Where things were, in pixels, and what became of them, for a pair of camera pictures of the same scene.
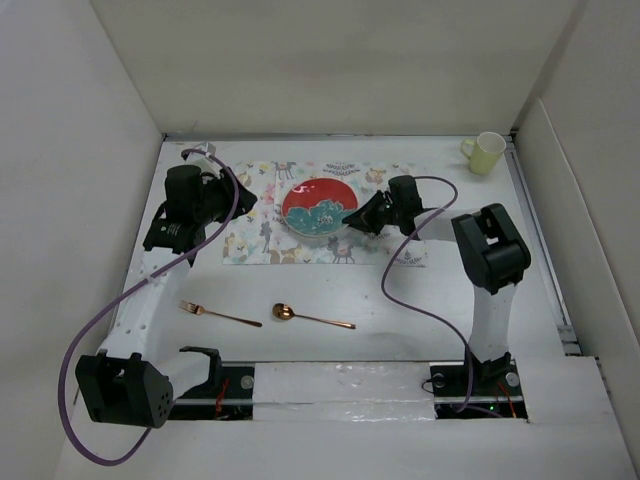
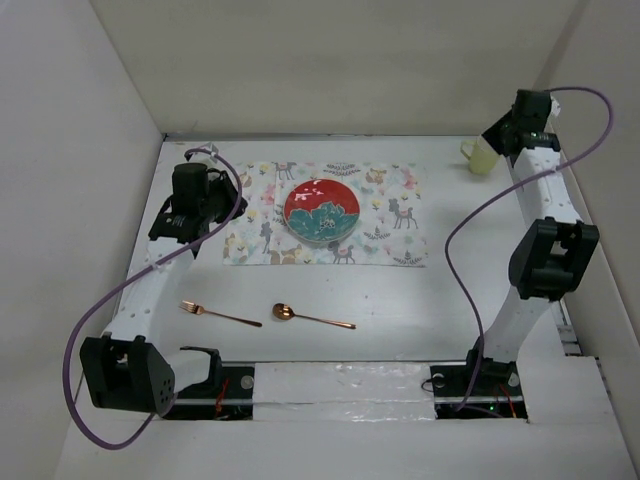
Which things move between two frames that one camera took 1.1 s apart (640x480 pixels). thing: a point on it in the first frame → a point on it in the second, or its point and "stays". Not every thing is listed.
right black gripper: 364,218 → 490,134
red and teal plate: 317,206 stays
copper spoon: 285,312 stays
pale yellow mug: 485,152 stays
